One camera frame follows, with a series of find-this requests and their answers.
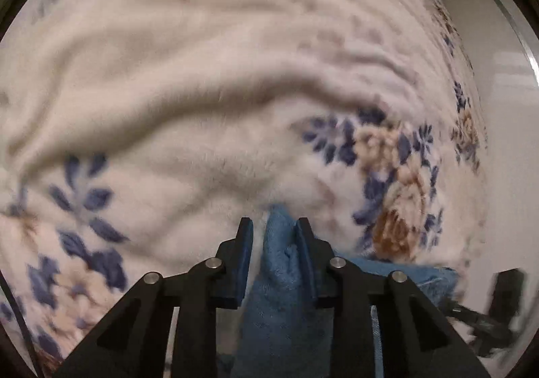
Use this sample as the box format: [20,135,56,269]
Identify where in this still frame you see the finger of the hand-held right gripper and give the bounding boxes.
[445,300,491,330]

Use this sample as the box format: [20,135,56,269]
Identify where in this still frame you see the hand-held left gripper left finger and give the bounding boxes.
[53,217,255,378]

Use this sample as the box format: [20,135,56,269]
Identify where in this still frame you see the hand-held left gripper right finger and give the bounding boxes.
[295,217,492,378]

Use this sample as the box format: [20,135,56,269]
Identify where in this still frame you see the blue denim pants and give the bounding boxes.
[231,203,462,378]

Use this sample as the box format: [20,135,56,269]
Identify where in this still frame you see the white floral fleece blanket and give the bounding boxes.
[0,0,491,374]

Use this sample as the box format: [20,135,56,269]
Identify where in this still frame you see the silver metal strip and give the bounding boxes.
[490,0,539,86]

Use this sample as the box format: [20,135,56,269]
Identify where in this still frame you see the black cable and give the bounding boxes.
[0,273,45,378]

